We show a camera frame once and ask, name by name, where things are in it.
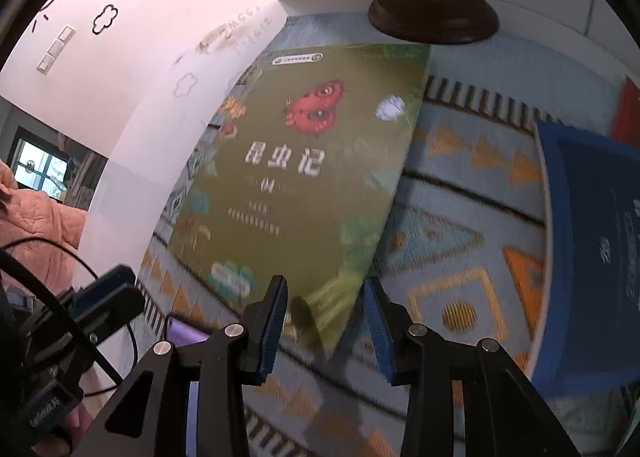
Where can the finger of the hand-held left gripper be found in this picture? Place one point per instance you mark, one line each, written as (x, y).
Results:
(110, 279)
(115, 309)

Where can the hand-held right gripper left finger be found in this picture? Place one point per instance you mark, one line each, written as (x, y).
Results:
(272, 332)

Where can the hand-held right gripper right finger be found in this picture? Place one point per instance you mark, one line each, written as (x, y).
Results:
(379, 337)

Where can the olive book with red butterfly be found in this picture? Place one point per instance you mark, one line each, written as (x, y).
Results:
(300, 162)

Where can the person's left hand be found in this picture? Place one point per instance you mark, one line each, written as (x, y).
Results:
(60, 444)

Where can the purple flat object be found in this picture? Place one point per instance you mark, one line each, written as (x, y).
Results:
(187, 334)

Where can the patterned table mat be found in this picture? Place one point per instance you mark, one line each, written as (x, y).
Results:
(450, 247)

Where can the dark framed window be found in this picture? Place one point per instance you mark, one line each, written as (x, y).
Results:
(37, 169)

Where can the navy blue book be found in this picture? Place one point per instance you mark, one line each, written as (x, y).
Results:
(585, 262)

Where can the cloud outline wall decal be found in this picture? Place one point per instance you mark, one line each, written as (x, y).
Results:
(185, 85)
(105, 19)

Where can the white wall switches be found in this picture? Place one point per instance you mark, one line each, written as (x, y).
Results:
(55, 49)

